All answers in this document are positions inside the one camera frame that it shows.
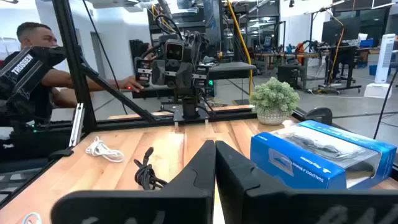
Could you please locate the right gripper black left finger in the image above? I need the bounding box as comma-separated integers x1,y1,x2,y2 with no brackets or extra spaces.
50,139,217,224

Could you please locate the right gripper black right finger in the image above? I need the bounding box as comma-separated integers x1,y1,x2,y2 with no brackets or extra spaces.
215,139,398,224

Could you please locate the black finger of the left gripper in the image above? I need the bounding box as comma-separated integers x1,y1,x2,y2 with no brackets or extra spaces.
176,62,194,89
151,59,166,86

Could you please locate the black USB-C cable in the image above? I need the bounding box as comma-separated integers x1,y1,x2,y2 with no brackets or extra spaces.
133,146,169,191

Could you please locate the blue game controller box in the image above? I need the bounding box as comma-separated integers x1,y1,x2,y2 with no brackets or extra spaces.
249,119,398,190

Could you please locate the green plant in patterned pot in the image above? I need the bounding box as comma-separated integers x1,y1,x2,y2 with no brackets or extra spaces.
249,77,301,126

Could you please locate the person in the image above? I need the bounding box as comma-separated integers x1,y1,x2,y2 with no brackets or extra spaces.
0,21,146,126

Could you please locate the round sticker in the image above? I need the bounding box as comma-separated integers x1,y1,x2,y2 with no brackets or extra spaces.
21,212,44,224

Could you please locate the white tower fan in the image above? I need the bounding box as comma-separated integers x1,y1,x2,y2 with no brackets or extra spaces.
374,33,396,85

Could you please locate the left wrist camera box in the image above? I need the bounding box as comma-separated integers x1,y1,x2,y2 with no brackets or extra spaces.
164,40,185,62

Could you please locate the yellow hanging cable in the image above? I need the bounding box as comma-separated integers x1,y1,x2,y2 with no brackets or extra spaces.
226,0,254,98

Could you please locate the black aluminium table frame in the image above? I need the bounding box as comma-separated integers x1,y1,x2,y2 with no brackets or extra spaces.
0,0,398,209

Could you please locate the white coiled USB-C cable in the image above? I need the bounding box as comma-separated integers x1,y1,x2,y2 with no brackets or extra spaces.
85,136,125,164

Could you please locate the silver metal bracket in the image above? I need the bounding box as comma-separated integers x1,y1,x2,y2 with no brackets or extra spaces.
68,102,85,147

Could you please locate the black hanging cable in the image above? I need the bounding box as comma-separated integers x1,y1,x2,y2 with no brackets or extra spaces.
372,67,398,140

